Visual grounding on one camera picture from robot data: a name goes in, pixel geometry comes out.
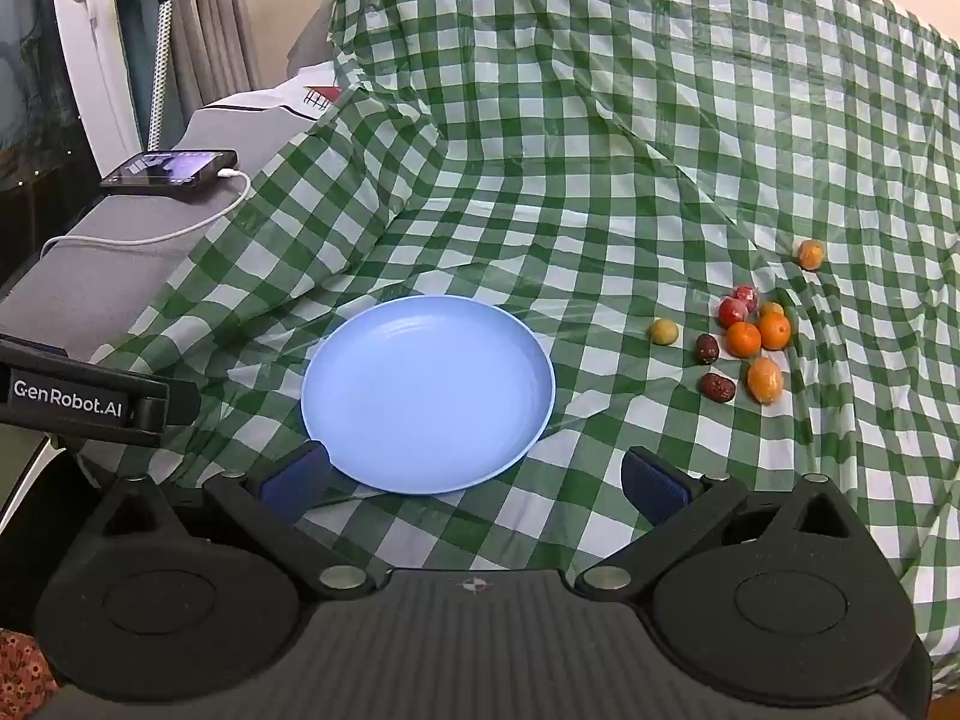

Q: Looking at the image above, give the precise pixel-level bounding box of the grey cushion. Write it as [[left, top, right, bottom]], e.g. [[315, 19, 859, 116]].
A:
[[0, 103, 316, 481]]

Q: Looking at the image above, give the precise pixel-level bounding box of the white charging cable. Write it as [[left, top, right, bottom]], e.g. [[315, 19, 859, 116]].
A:
[[39, 169, 253, 262]]

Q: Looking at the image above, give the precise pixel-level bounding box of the white mesh hose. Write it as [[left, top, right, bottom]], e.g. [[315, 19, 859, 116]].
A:
[[146, 0, 179, 152]]

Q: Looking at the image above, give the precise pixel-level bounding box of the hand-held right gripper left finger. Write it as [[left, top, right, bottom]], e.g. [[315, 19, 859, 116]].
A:
[[94, 439, 377, 601]]

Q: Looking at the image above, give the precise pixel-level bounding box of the light blue plate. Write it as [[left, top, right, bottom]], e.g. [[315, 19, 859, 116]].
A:
[[300, 296, 557, 497]]

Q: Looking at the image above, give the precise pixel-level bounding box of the white paper with red logo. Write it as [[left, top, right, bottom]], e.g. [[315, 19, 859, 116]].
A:
[[199, 60, 350, 125]]

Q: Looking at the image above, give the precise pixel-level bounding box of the grey curtain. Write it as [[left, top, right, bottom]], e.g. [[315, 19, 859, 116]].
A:
[[172, 0, 260, 115]]

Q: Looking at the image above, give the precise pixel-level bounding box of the grey upholstered backrest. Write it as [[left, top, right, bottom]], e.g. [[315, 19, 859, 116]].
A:
[[288, 0, 340, 80]]

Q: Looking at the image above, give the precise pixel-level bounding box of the black smartphone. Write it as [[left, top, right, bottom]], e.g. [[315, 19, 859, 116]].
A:
[[100, 149, 239, 202]]

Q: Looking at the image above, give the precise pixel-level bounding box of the orange floral cloth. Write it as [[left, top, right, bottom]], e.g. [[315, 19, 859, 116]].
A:
[[0, 628, 58, 720]]

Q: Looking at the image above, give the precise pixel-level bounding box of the teal curtain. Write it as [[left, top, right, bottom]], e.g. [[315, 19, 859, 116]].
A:
[[112, 0, 185, 155]]

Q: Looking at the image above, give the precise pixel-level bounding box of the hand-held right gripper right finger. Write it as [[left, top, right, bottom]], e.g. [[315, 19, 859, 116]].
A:
[[574, 445, 865, 602]]

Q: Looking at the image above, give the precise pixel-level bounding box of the dark glass door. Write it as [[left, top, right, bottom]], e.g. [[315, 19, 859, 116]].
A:
[[0, 0, 85, 196]]

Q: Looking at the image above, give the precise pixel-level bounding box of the white door frame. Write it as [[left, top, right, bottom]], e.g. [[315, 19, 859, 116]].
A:
[[45, 0, 145, 170]]

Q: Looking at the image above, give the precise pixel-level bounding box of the green white checkered tablecloth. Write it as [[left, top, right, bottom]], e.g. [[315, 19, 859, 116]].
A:
[[90, 0, 960, 661]]

